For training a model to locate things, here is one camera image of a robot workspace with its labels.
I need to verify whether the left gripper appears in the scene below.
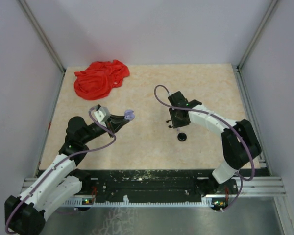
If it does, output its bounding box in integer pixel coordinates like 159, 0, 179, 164
81, 114, 129, 144

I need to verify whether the purple earbud case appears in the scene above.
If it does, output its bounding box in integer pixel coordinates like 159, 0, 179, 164
124, 109, 135, 121

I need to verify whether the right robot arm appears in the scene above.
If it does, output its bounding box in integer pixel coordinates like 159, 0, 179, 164
168, 91, 262, 194

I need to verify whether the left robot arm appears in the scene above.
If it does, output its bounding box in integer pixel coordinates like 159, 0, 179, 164
4, 105, 135, 235

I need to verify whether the black earbud case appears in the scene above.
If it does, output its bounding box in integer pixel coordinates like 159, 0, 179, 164
177, 132, 187, 141

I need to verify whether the red cloth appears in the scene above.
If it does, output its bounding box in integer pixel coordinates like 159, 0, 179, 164
73, 60, 130, 100

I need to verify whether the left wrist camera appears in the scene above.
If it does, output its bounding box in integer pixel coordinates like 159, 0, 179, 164
94, 106, 111, 125

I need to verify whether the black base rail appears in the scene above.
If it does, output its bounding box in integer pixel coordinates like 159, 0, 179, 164
36, 168, 237, 204

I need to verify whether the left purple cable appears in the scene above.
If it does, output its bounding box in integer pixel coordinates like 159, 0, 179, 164
4, 105, 117, 233

